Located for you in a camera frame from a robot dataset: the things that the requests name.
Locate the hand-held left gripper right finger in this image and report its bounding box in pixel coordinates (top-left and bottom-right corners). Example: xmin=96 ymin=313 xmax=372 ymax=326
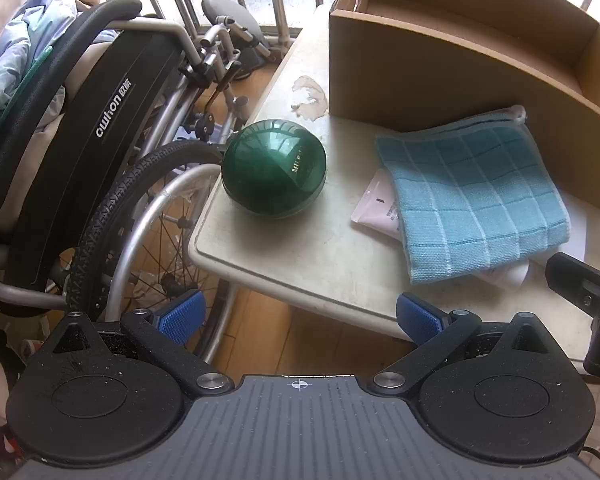
xmin=372 ymin=292 xmax=561 ymax=396

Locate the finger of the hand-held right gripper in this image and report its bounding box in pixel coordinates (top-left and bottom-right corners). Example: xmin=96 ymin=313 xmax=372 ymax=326
xmin=545 ymin=252 xmax=600 ymax=376

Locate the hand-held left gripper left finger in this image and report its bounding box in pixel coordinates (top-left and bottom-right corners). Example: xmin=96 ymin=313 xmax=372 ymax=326
xmin=45 ymin=290 xmax=233 ymax=396

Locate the pink cream tube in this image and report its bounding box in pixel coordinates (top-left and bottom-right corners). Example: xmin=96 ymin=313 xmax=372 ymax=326
xmin=350 ymin=167 xmax=531 ymax=292

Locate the blue checked towel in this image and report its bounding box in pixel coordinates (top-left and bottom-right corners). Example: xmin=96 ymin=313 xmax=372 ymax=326
xmin=375 ymin=105 xmax=573 ymax=286

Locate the green glossy ball container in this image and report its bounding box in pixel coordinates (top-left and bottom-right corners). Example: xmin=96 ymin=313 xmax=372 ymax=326
xmin=221 ymin=119 xmax=327 ymax=220

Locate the brown cardboard box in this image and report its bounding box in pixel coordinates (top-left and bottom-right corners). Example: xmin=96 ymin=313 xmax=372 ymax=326
xmin=328 ymin=0 xmax=600 ymax=213

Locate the black folding wheelchair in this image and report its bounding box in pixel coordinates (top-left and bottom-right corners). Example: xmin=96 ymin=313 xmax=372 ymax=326
xmin=0 ymin=0 xmax=276 ymax=361

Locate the grey round padded seat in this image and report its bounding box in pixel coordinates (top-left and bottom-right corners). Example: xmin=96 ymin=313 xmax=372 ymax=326
xmin=201 ymin=0 xmax=271 ymax=61

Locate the light blue garment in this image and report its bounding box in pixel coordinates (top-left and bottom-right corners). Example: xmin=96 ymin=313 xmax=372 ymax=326
xmin=0 ymin=0 xmax=81 ymax=161

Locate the green cord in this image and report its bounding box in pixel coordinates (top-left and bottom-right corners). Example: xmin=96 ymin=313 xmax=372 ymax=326
xmin=0 ymin=45 xmax=56 ymax=111

